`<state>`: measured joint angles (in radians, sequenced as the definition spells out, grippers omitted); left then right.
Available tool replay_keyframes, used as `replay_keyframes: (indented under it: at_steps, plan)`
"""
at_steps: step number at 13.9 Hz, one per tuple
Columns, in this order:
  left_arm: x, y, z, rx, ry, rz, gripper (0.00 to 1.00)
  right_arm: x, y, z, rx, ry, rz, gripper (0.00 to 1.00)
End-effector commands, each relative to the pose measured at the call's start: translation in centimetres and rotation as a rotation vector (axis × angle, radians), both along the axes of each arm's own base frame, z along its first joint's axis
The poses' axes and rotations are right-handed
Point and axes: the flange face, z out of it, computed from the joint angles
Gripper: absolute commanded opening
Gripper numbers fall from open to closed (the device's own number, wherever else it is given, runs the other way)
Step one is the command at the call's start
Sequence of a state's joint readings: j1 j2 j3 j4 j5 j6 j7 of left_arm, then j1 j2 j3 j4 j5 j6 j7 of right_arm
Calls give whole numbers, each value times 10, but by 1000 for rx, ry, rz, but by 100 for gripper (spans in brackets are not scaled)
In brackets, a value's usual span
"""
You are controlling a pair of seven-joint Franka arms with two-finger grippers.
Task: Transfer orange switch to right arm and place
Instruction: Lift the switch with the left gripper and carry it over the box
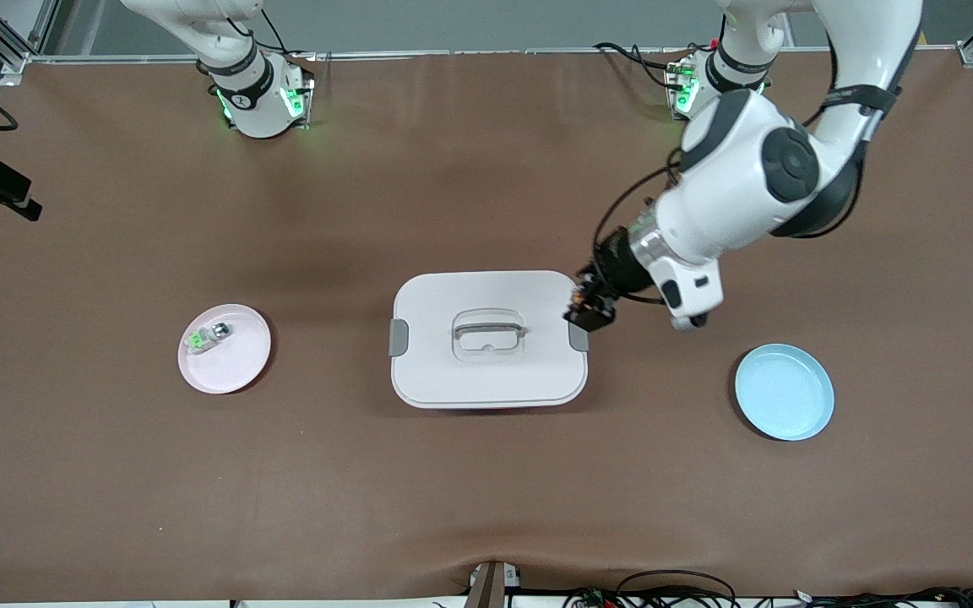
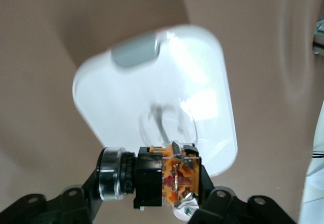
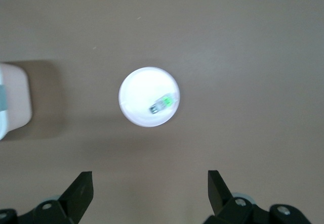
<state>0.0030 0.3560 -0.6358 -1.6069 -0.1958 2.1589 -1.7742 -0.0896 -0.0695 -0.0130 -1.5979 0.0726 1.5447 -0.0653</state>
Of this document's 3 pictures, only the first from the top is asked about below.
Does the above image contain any black looped cable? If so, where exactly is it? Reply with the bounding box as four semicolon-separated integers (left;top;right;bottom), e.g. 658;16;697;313
563;570;741;608

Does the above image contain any black cable bundle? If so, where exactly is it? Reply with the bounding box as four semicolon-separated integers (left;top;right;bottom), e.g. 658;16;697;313
791;585;973;608

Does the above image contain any pink round plate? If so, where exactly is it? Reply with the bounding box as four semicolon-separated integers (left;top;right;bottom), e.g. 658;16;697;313
177;304;273;395

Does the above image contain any metal table edge bracket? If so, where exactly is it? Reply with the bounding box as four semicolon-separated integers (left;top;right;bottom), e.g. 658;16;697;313
465;560;523;608

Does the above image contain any green clear switch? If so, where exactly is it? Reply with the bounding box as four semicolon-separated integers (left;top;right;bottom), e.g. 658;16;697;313
188;323;231;353

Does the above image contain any light blue round plate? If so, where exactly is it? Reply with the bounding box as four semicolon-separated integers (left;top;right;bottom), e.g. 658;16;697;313
734;343;835;442

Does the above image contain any brown table mat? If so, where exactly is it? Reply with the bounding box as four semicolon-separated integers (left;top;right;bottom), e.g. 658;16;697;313
0;46;973;605

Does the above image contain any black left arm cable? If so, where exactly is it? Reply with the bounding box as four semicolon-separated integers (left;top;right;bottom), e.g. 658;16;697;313
595;148;686;254

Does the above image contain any white lidded storage box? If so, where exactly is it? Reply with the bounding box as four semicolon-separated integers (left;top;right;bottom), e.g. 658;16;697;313
389;270;590;410

